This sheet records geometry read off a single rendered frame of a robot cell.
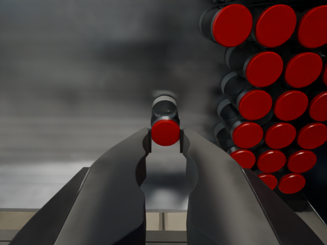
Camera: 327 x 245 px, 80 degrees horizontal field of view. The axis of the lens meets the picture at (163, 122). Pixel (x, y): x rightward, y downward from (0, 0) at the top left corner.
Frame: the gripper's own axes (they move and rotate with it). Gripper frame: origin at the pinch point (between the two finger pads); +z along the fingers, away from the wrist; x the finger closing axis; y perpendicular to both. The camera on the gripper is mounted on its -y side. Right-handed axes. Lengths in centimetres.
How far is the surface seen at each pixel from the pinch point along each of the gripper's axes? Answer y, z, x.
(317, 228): 12.0, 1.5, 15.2
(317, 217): 10.9, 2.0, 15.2
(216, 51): -4.1, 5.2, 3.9
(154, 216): 138, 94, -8
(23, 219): 143, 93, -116
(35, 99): -0.1, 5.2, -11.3
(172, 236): 89, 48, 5
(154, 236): 89, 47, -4
